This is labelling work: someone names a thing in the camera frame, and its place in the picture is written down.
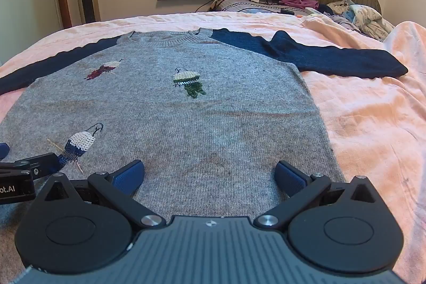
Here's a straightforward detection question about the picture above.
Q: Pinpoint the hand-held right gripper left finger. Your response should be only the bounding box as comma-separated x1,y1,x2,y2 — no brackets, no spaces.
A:
43,159,167,232

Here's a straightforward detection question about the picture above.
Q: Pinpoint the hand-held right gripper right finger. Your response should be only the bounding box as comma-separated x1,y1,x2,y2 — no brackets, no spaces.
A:
254,160,380,233

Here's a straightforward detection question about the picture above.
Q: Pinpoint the grey sweater with navy sleeves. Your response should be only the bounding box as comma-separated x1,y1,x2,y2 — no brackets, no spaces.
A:
0,27,409,281

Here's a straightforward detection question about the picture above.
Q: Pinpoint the pile of crumpled clothes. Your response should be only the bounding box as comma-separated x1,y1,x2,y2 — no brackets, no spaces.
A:
319,0,395,39

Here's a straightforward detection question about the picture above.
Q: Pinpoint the pink blanket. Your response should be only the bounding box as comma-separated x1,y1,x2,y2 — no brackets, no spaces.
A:
0,12,426,281

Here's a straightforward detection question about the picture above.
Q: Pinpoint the purple cloth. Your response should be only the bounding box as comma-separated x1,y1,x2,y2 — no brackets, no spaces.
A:
280,0,319,9

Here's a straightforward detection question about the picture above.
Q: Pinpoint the patterned pillow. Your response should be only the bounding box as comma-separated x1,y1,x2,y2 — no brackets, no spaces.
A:
210,0,310,17

